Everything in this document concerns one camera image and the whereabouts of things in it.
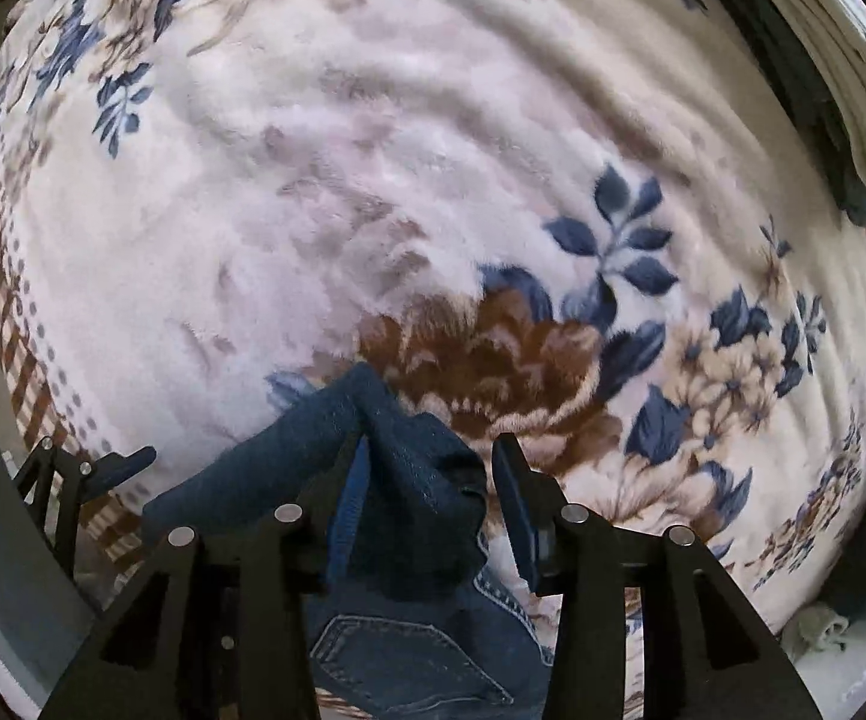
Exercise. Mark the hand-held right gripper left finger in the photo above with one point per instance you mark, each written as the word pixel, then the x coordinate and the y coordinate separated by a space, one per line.
pixel 346 514

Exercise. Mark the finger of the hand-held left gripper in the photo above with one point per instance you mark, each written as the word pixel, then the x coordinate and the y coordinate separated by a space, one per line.
pixel 41 457
pixel 126 463

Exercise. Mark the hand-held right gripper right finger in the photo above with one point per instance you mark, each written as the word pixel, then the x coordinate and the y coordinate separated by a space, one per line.
pixel 519 517

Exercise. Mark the blue denim pants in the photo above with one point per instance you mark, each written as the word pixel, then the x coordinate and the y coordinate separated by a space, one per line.
pixel 418 480

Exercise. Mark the white rolled cloth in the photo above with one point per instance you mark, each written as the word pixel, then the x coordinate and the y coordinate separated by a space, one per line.
pixel 819 626

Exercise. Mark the floral printed blanket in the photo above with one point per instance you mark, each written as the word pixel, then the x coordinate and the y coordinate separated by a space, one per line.
pixel 328 165

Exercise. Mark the white folded cloth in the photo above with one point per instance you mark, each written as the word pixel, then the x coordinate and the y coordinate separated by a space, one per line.
pixel 830 37

